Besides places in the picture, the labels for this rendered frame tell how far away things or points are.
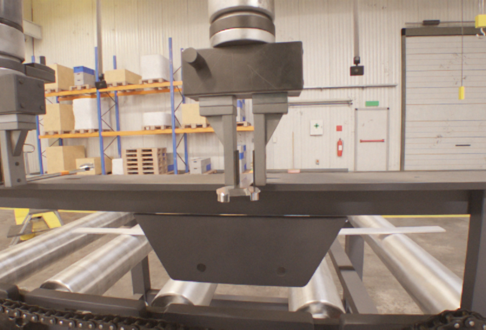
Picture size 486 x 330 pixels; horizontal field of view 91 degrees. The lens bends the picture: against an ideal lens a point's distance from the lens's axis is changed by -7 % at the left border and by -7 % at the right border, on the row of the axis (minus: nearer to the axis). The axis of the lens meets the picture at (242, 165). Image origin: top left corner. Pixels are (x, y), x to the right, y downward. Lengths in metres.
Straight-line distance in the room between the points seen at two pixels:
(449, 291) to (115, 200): 0.67
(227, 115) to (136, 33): 11.31
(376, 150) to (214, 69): 9.70
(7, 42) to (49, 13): 13.86
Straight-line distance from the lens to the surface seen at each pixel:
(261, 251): 0.43
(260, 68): 0.29
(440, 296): 0.69
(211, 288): 0.69
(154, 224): 0.46
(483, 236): 0.50
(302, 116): 9.46
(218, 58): 0.30
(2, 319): 0.67
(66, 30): 13.50
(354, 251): 1.46
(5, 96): 0.45
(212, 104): 0.30
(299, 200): 0.41
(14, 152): 0.47
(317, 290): 0.59
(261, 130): 0.29
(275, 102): 0.29
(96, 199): 0.52
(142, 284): 1.72
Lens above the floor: 1.22
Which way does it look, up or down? 6 degrees down
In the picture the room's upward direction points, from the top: 2 degrees counter-clockwise
